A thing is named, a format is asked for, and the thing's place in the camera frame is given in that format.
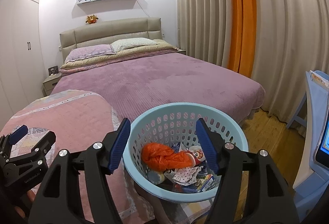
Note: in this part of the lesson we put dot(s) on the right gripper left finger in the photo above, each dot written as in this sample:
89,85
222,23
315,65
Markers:
58,199

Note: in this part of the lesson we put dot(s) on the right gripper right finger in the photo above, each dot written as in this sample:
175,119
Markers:
268,198

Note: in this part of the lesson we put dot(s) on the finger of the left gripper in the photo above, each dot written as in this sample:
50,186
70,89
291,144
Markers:
7,141
43,146

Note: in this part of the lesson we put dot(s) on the blue red snack box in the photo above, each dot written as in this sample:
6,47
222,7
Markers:
202,183

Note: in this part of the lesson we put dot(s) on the orange plastic bag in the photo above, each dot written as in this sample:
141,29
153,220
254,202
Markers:
160,157

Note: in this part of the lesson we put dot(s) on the polka dot paper wrapper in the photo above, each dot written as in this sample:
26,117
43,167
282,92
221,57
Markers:
186,176

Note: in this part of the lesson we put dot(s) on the white noodle cup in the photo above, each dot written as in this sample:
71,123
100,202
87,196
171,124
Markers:
196,154

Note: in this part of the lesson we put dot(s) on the light blue desk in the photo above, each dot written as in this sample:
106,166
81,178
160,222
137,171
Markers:
312,179

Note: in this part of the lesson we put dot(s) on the beige nightstand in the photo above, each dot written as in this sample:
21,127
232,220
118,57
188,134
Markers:
50,82

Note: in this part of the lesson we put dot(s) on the white wardrobe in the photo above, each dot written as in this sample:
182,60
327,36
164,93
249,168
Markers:
22,65

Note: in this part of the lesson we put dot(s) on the light blue plastic basket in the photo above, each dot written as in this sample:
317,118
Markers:
174,125

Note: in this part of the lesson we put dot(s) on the purple pillow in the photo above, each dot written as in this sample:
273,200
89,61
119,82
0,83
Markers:
90,52

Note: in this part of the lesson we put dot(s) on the purple bedspread bed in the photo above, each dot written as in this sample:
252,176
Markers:
134,86

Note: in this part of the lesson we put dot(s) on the white dotted pillow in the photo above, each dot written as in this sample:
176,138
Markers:
128,43

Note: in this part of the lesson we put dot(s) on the beige padded headboard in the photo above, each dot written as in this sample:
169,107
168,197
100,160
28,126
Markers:
108,32

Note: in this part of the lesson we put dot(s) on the orange plush toy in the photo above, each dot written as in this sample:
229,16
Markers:
91,19

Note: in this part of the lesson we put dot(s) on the beige curtain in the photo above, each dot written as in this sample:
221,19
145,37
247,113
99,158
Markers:
291,38

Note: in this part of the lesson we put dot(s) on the orange curtain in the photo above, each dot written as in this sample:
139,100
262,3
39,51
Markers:
243,36

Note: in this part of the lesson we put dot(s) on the small photo frame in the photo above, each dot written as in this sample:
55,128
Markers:
53,70

